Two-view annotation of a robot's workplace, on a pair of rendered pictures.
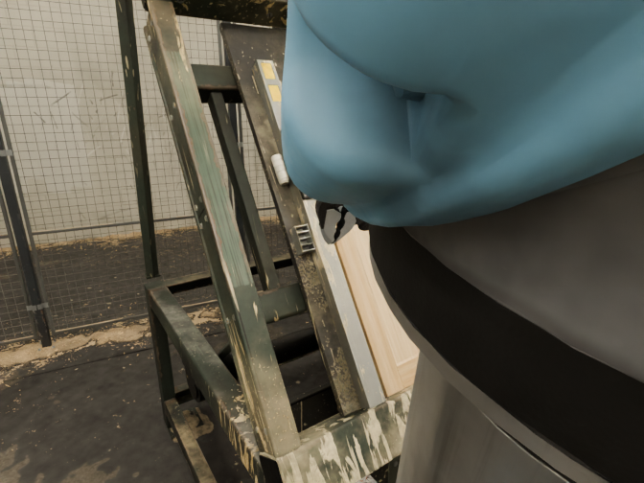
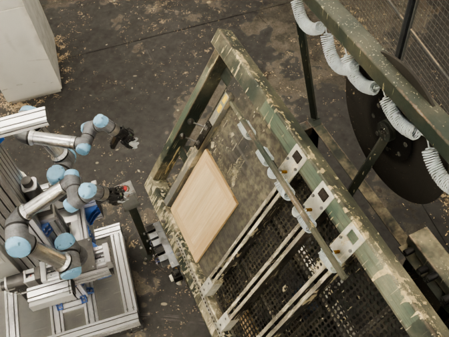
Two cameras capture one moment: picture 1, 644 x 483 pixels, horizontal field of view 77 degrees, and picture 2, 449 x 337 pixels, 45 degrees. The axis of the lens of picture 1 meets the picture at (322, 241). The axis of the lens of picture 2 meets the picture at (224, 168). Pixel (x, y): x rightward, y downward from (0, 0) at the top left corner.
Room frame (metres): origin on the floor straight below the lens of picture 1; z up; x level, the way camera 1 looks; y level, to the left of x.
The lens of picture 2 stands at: (1.70, -1.89, 3.94)
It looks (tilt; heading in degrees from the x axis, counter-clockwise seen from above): 55 degrees down; 105
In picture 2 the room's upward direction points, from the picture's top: 7 degrees counter-clockwise
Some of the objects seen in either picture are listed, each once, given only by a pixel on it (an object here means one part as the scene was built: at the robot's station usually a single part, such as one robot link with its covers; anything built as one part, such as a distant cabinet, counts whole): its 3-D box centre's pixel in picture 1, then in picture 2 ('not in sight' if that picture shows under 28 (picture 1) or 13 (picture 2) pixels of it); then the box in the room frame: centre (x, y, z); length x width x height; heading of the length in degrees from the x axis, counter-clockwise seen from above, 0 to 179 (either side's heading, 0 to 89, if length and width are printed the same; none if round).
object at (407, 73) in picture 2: not in sight; (387, 130); (2.07, -0.14, 1.85); 0.80 x 0.06 x 0.80; 124
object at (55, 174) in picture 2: not in sight; (58, 176); (0.15, -0.20, 1.20); 0.13 x 0.12 x 0.14; 90
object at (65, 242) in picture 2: not in sight; (67, 245); (0.37, -0.66, 1.20); 0.13 x 0.12 x 0.14; 117
